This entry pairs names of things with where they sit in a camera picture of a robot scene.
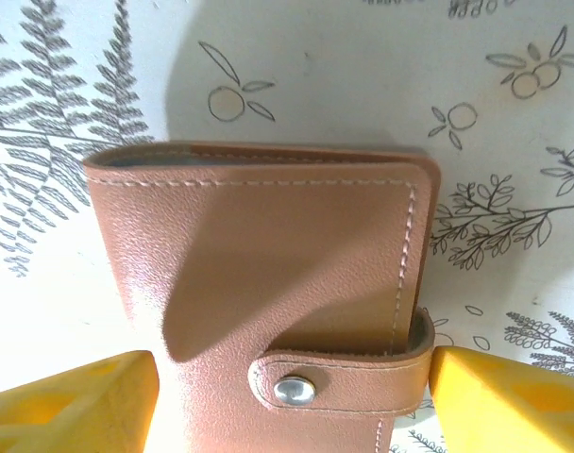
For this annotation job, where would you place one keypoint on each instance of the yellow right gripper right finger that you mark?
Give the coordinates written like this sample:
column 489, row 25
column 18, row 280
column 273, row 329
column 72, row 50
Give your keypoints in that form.
column 513, row 415

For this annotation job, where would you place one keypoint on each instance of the floral print tablecloth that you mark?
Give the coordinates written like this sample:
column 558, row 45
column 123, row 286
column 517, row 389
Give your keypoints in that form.
column 315, row 71

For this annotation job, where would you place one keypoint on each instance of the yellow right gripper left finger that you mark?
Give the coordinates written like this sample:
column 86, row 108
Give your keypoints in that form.
column 70, row 415

